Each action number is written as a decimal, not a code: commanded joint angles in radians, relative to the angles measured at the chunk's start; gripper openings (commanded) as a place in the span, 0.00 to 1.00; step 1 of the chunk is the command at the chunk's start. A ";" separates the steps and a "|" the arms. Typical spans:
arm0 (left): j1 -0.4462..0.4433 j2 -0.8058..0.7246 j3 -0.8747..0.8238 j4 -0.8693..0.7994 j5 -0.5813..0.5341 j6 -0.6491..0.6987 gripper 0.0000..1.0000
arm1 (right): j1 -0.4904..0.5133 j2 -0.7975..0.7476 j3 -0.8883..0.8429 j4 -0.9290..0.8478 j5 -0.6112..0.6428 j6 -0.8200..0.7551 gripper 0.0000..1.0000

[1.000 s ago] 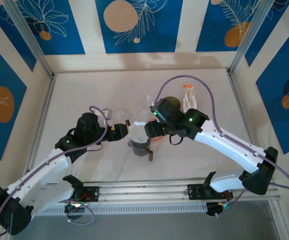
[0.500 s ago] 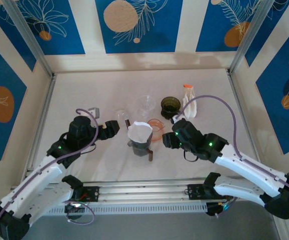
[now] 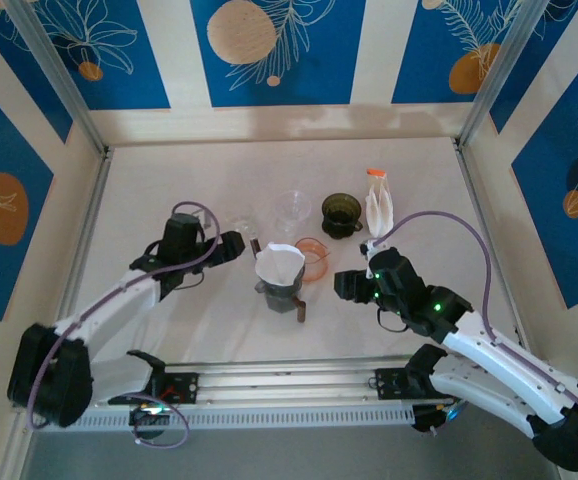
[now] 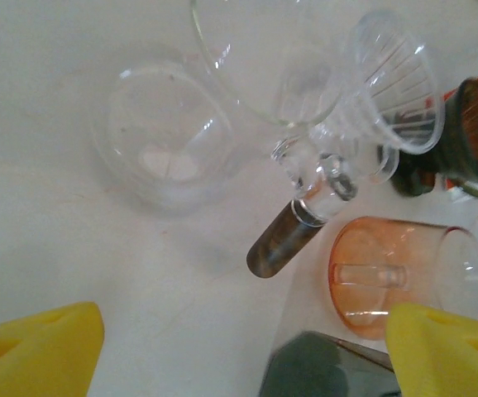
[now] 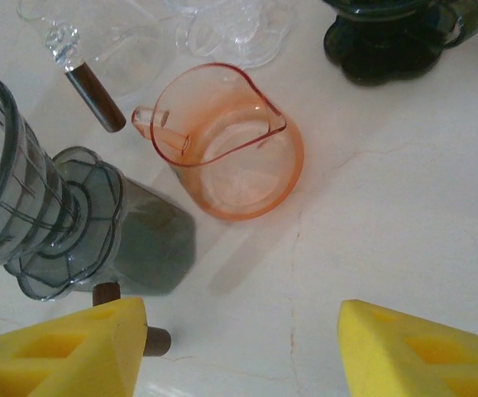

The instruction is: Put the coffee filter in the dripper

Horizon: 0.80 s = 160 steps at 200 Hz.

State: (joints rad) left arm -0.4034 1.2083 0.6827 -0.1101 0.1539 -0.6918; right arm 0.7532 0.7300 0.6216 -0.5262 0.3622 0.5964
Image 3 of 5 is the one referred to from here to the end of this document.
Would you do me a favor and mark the white paper coffee filter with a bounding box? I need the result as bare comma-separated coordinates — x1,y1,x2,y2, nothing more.
256,241,307,287

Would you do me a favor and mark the clear transparent coffee dripper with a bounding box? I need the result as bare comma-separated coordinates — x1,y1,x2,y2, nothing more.
274,189,313,236

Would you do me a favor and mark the black controller box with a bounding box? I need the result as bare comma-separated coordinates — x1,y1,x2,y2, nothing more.
411,399,465,437
128,403,171,441

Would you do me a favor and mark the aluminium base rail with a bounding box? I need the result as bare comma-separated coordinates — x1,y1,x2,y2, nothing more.
161,355,420,404

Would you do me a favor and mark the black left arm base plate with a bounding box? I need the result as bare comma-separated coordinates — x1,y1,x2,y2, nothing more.
151,372,201,404

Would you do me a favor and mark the aluminium side rail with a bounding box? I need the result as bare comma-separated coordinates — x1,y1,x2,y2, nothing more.
0,147,115,480
452,139,578,480

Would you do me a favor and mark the white slotted cable duct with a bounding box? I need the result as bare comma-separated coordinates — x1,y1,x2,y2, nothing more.
36,403,415,430

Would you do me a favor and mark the white filter pack orange top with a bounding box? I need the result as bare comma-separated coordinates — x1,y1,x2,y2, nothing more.
364,168,396,239

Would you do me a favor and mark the aluminium frame post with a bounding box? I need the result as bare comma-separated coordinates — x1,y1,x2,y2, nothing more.
6,0,110,157
457,0,555,149

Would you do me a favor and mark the grey transparent coffee dripper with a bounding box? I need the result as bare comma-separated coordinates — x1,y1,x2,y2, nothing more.
253,242,308,303

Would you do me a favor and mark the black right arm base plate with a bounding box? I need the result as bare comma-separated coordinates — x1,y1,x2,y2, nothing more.
374,368,410,401

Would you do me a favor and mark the dark olive coffee dripper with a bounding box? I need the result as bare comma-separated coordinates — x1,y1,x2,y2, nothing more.
320,192,365,240

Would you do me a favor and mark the orange transparent pitcher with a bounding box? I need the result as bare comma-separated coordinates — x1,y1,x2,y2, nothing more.
294,237,331,283

